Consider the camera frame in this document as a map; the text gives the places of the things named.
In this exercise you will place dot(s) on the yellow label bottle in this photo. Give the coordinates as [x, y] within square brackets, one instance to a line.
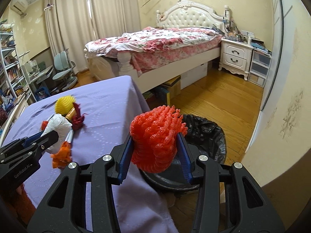
[70, 114]

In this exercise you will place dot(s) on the teal white wrapper tube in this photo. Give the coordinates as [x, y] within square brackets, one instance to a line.
[69, 137]

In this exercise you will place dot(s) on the purple tablecloth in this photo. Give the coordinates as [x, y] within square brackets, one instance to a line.
[109, 107]

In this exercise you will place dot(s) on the white nightstand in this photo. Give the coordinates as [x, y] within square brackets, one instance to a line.
[235, 57]

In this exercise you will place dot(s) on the yellow foam net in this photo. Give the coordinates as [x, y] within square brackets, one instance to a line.
[64, 104]

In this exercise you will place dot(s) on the white bed with headboard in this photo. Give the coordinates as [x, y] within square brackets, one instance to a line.
[184, 14]

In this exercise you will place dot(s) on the floral pink quilt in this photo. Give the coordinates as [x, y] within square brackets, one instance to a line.
[152, 48]

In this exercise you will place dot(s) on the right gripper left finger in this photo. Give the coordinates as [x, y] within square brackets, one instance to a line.
[63, 207]

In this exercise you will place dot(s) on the black lined trash bin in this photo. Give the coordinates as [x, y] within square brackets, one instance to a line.
[208, 137]

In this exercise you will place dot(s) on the white storage box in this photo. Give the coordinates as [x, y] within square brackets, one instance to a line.
[193, 75]

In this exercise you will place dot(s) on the red foam net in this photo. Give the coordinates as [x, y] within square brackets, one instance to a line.
[154, 134]

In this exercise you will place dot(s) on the orange paper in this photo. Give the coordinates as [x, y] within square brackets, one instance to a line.
[61, 159]

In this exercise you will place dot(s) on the red plastic bag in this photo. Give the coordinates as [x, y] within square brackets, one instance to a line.
[44, 125]

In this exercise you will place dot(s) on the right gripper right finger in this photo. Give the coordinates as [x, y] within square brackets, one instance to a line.
[247, 208]

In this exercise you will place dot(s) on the plastic drawer unit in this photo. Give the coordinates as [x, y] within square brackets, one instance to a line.
[259, 67]

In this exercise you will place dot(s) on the study desk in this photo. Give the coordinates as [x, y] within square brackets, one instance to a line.
[38, 77]

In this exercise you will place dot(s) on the cardboard box under bed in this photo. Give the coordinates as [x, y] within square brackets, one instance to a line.
[168, 90]

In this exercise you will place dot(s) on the beige curtains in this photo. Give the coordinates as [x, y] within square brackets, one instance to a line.
[71, 24]

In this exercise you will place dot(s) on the dark red ribbon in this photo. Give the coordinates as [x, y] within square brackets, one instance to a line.
[78, 119]

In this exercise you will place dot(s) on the air conditioner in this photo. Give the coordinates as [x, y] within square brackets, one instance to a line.
[19, 6]

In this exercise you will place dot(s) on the light blue desk chair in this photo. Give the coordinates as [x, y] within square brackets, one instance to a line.
[64, 72]

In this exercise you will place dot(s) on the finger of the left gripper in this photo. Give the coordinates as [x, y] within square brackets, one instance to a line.
[41, 145]
[18, 145]

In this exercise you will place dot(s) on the white bookshelf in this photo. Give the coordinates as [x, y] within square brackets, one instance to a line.
[13, 79]

